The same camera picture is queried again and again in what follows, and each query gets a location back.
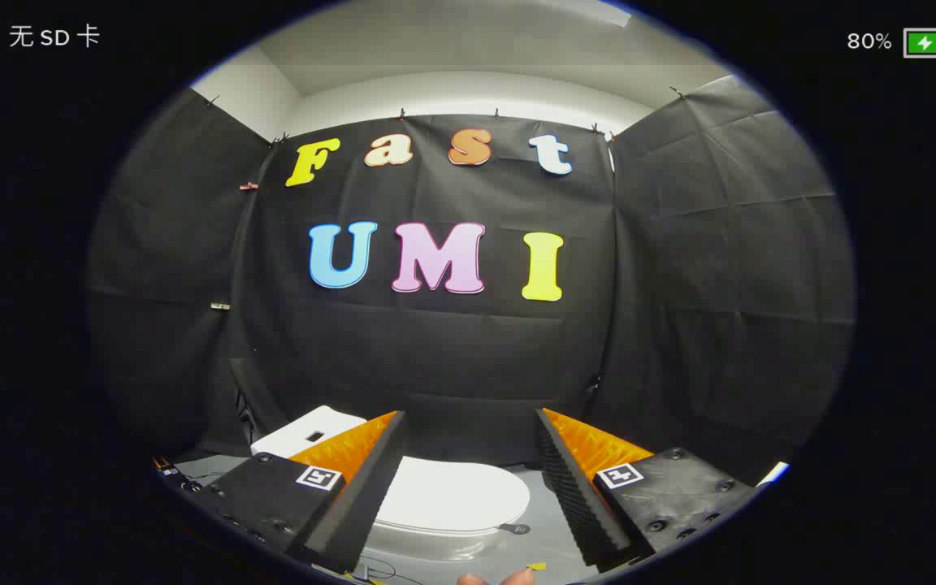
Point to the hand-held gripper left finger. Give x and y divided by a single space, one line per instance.
358 504

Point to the white toilet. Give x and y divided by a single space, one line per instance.
297 431

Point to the black backdrop cloth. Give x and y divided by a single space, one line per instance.
452 357

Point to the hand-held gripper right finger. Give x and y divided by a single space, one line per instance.
578 504

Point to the white toilet lid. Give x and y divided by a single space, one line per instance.
456 494

